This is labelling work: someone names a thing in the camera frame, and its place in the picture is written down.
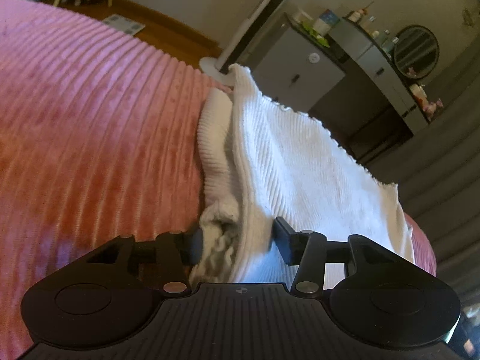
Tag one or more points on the grey tall dresser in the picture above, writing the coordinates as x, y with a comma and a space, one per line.
400, 118

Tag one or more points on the white bathroom scale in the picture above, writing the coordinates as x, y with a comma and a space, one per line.
123, 24

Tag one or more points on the blue white tissue box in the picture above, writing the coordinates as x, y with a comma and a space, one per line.
325, 22

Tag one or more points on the white standing floor lamp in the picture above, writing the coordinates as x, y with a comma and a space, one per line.
218, 68

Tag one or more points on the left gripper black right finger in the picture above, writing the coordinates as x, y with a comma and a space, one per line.
310, 252

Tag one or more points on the round wall mirror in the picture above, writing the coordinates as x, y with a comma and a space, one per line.
416, 53

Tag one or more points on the pink ribbed plush blanket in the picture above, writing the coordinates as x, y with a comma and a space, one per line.
98, 140

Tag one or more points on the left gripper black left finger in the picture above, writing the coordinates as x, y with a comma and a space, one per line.
164, 264

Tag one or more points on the white ribbed knit garment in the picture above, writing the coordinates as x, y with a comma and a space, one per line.
261, 160

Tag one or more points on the grey small cabinet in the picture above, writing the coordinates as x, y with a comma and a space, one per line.
292, 69

